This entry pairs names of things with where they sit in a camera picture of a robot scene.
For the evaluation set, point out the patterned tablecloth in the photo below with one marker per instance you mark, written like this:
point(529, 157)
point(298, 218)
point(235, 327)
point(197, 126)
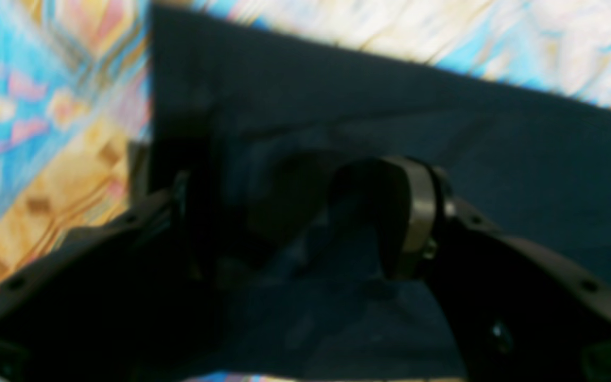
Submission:
point(77, 100)

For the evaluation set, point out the black T-shirt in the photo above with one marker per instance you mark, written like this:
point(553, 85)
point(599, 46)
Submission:
point(263, 122)

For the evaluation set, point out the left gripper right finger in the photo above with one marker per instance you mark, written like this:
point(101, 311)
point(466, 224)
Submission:
point(518, 311)

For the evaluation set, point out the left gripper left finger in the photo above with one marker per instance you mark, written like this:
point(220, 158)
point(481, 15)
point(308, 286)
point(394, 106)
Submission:
point(112, 301)

